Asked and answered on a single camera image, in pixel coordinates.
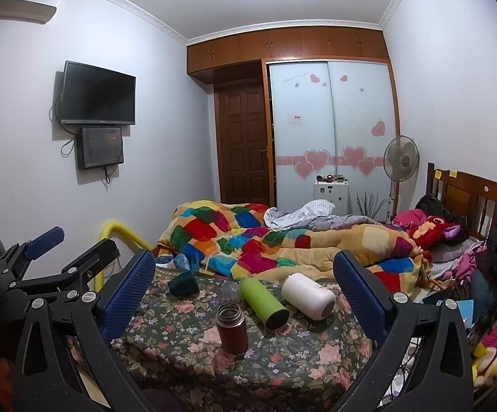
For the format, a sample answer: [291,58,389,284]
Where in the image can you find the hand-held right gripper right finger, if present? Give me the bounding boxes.
[333,250,476,412]

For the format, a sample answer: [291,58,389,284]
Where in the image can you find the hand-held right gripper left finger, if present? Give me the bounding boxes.
[14,249,159,412]

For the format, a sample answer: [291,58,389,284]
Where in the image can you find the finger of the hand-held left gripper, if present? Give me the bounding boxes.
[0,226,66,282]
[8,238,120,299]

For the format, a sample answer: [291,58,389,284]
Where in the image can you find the white cup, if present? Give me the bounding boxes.
[281,273,336,321]

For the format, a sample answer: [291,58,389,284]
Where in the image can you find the dark green cup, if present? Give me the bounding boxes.
[167,270,200,298]

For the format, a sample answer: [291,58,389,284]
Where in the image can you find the green bottle with black base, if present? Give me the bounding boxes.
[239,277,290,330]

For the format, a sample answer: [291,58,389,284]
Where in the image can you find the clear glass cup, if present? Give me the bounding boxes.
[219,280,239,305]

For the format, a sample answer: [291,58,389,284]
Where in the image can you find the blue cloth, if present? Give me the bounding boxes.
[156,252,190,272]

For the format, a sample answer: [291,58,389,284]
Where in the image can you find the floral tablecloth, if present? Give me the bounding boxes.
[66,266,378,412]

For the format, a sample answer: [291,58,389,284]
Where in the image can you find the dark twig bundle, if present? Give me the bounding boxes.
[356,193,389,224]

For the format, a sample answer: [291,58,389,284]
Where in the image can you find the pink cloth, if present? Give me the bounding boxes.
[392,209,430,229]

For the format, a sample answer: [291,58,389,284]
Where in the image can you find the blue book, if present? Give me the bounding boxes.
[435,296,475,331]

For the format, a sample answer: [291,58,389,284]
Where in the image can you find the grey striped sheet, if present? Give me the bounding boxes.
[263,199,386,233]

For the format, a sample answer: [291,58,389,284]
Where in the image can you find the red plush toy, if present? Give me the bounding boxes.
[406,216,469,250]

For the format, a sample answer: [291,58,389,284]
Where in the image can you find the red-brown steel thermos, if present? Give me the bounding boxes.
[215,302,249,354]

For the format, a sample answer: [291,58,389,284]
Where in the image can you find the white floor appliance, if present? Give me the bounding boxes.
[314,174,350,215]

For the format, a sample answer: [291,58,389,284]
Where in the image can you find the black bag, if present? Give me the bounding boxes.
[416,194,452,220]

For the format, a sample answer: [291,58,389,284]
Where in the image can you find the colourful patchwork quilt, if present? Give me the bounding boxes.
[154,199,434,286]

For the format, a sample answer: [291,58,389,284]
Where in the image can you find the wooden headboard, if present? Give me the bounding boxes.
[426,163,497,241]

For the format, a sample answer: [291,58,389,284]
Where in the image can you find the standing fan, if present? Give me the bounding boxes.
[382,136,419,224]

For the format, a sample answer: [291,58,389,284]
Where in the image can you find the wardrobe with heart stickers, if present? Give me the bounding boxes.
[266,59,400,220]

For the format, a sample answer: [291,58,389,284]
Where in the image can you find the brown wooden door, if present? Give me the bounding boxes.
[214,83,273,207]

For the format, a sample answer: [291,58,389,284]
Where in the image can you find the wooden overhead cabinets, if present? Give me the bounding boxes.
[186,26,390,89]

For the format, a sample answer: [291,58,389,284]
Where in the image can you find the yellow padded rail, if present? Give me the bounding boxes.
[95,220,155,293]

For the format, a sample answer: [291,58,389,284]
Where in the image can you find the small black wall monitor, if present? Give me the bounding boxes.
[77,126,126,171]

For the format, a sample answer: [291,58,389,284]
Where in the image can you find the black wall television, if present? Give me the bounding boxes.
[61,61,137,126]

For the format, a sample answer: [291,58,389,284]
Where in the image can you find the wall air conditioner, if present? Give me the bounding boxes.
[0,0,57,25]

